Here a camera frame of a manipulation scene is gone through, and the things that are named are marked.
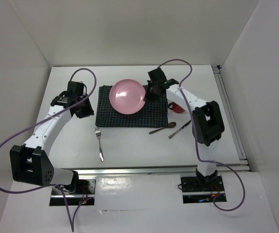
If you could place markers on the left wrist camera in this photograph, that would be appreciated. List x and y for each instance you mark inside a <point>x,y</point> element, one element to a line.
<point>75,89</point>

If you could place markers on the pink plate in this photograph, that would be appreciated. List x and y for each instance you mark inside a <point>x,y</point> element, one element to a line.
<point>127,96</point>

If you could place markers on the brown wooden spoon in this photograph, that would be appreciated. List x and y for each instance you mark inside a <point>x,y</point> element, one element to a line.
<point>168,126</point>

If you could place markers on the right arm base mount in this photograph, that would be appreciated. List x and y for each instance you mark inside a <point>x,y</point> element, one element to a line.
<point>193,192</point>

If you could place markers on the red mug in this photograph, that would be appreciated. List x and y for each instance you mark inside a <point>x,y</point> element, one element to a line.
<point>175,108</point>

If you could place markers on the silver fork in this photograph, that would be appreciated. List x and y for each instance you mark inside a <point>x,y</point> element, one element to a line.
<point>98,136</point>

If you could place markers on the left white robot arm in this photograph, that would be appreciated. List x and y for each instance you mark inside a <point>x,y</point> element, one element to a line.
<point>30,162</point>

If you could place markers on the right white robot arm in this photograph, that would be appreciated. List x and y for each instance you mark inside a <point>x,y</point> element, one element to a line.
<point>206,120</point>

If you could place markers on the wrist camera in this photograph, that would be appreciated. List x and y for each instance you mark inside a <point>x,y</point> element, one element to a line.
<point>75,89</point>
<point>157,76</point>

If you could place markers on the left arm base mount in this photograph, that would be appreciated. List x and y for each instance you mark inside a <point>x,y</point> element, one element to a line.
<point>83,193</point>

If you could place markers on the front aluminium rail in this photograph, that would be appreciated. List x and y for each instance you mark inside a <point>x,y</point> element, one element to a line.
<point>149,170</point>

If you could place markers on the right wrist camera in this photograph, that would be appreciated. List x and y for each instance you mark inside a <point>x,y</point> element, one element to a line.
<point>157,76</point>

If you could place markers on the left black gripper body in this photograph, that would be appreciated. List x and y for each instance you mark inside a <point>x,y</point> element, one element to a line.
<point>85,109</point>

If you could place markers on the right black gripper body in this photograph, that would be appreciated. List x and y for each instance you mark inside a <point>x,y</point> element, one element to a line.
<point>151,94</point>

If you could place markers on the silver table knife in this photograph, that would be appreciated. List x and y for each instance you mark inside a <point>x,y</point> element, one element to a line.
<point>179,130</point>

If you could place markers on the dark checkered cloth napkin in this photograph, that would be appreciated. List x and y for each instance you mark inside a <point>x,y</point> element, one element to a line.
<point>152,115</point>

